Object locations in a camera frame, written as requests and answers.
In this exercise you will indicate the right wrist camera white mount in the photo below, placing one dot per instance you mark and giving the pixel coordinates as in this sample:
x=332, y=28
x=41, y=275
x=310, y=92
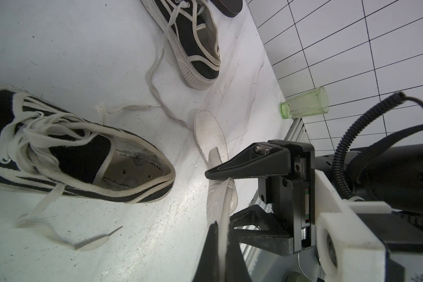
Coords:
x=348, y=250

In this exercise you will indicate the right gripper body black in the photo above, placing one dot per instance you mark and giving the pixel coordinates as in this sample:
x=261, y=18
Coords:
x=291, y=195

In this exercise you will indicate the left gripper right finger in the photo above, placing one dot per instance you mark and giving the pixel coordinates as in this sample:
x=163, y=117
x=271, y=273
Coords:
x=236, y=270

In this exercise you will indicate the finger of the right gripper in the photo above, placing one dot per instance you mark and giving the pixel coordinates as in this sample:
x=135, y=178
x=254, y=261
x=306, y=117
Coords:
x=255, y=227
x=264, y=159

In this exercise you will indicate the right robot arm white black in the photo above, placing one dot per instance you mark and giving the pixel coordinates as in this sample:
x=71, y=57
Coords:
x=383, y=172

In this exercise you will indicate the black white sneaker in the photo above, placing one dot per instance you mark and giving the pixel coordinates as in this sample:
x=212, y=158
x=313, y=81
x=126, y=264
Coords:
x=190, y=30
x=48, y=150

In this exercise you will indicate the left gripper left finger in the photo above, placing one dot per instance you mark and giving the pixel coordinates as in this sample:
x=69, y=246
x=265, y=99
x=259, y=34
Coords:
x=208, y=267

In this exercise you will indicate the green plastic cup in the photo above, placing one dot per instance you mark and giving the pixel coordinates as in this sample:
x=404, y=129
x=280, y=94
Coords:
x=311, y=103

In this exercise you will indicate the white insole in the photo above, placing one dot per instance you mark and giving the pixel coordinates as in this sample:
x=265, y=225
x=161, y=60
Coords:
x=222, y=201
x=209, y=135

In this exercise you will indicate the aluminium rail frame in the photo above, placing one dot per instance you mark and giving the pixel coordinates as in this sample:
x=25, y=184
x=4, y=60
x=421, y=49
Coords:
x=264, y=266

